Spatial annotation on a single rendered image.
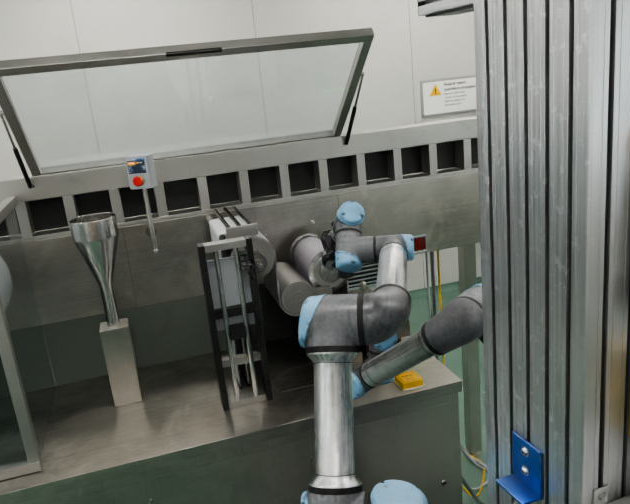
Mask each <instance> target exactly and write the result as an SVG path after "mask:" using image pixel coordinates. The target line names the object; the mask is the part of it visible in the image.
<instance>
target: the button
mask: <svg viewBox="0 0 630 504"><path fill-rule="evenodd" d="M395 382H396V383H397V384H398V385H399V386H400V387H401V388H402V389H403V390H405V389H409V388H413V387H417V386H421V385H423V379H422V378H421V377H420V376H419V375H418V374H417V373H416V372H415V371H409V372H405V373H401V374H399V375H397V376H395Z"/></svg>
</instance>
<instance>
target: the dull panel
mask: <svg viewBox="0 0 630 504"><path fill-rule="evenodd" d="M258 289H259V297H260V304H261V312H262V320H263V327H264V335H265V342H267V341H271V340H276V339H281V338H286V337H290V336H294V333H293V325H292V316H291V315H288V314H287V313H285V312H284V311H283V310H282V308H281V307H280V306H279V304H278V303H277V302H276V300H275V299H274V298H273V296H272V295H271V294H270V292H269V291H268V289H267V288H266V286H265V283H262V284H258ZM118 315H119V319H122V318H128V321H129V326H130V331H131V336H132V342H133V347H134V352H135V357H136V362H137V367H138V369H139V368H144V367H149V366H153V365H158V364H163V363H168V362H172V361H177V360H182V359H186V358H191V357H196V356H201V355H205V354H210V353H214V352H213V346H212V340H211V333H210V327H209V320H208V314H207V308H206V301H205V295H199V296H193V297H188V298H183V299H177V300H172V301H167V302H161V303H156V304H151V305H145V306H140V307H135V308H130V309H124V310H119V311H118ZM102 322H107V321H106V316H105V313H103V314H98V315H92V316H87V317H82V318H76V319H71V320H66V321H60V322H55V323H50V324H44V325H42V328H43V332H44V337H45V341H46V345H47V349H48V354H49V358H50V362H51V366H52V370H53V375H54V379H55V383H56V386H59V385H64V384H68V383H73V382H78V381H83V380H87V379H92V378H97V377H101V376H106V375H108V372H107V367H106V362H105V357H104V353H103V348H102V343H101V338H100V333H99V331H100V323H102ZM249 329H250V336H251V344H252V345H253V344H257V343H258V342H257V335H256V328H255V324H250V325H249ZM217 332H218V338H219V345H220V351H224V350H228V348H227V342H226V335H225V330H221V331H217Z"/></svg>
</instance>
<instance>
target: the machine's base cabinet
mask: <svg viewBox="0 0 630 504"><path fill-rule="evenodd" d="M353 422H354V455H355V474H356V476H357V477H358V478H359V479H360V480H361V481H362V488H363V492H372V490H373V488H374V487H375V486H376V485H377V484H378V483H383V481H386V480H402V481H406V482H409V483H411V484H413V485H415V486H416V487H417V488H418V489H420V490H421V491H422V492H423V493H424V495H425V496H426V498H427V501H428V504H463V496H462V472H461V449H460V425H459V401H458V393H454V394H450V395H446V396H442V397H438V398H434V399H430V400H426V401H422V402H418V403H414V404H410V405H406V406H402V407H398V408H394V409H390V410H386V411H382V412H378V413H374V414H370V415H366V416H362V417H358V418H354V419H353ZM314 476H315V428H314V429H311V430H307V431H303V432H299V433H295V434H291V435H287V436H283V437H279V438H275V439H271V440H267V441H263V442H259V443H255V444H251V445H247V446H243V447H239V448H235V449H231V450H227V451H223V452H219V453H215V454H211V455H207V456H203V457H199V458H195V459H191V460H187V461H183V462H179V463H175V464H171V465H167V466H163V467H160V468H156V469H152V470H148V471H144V472H140V473H136V474H132V475H128V476H124V477H120V478H116V479H112V480H108V481H104V482H100V483H96V484H92V485H88V486H84V487H80V488H76V489H72V490H68V491H64V492H60V493H56V494H52V495H48V496H44V497H40V498H36V499H32V500H28V501H24V502H20V503H16V504H301V496H302V493H303V492H304V491H306V490H309V482H310V481H311V480H312V478H313V477H314Z"/></svg>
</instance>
